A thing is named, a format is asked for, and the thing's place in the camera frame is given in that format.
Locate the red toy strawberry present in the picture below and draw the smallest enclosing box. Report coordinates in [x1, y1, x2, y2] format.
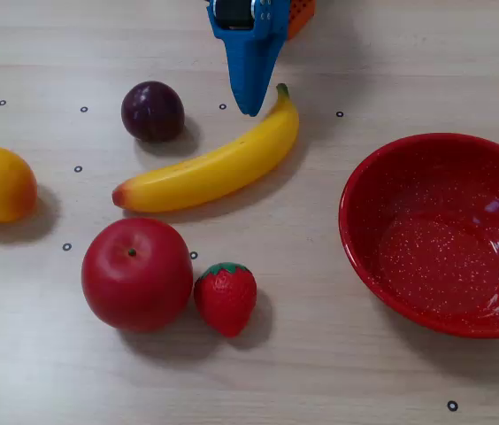
[193, 261, 258, 338]

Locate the red toy apple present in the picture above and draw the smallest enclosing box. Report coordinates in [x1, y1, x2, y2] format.
[81, 216, 195, 334]

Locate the orange robot base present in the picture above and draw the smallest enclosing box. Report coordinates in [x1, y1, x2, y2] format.
[286, 0, 317, 41]

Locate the blue gripper body with motor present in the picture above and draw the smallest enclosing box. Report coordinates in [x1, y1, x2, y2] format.
[206, 0, 260, 33]

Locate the yellow toy banana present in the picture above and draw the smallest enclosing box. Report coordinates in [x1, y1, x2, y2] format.
[111, 82, 301, 213]

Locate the purple toy plum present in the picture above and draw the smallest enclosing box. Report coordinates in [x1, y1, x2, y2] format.
[120, 80, 186, 143]

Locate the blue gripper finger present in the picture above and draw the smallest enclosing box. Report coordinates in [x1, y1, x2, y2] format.
[251, 0, 293, 114]
[211, 26, 260, 118]

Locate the red speckled bowl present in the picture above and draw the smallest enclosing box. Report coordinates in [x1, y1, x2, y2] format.
[338, 132, 499, 340]

